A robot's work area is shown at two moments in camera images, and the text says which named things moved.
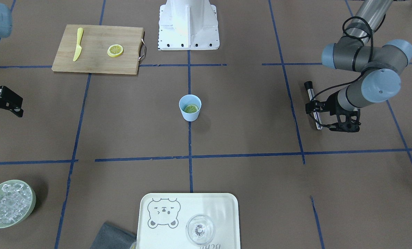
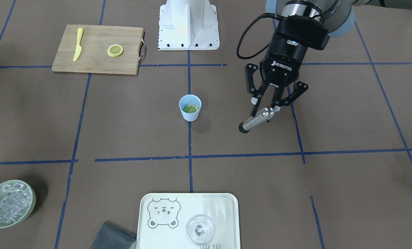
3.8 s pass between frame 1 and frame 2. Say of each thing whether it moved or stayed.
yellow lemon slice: stayed
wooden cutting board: stayed
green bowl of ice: stayed
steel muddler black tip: moved
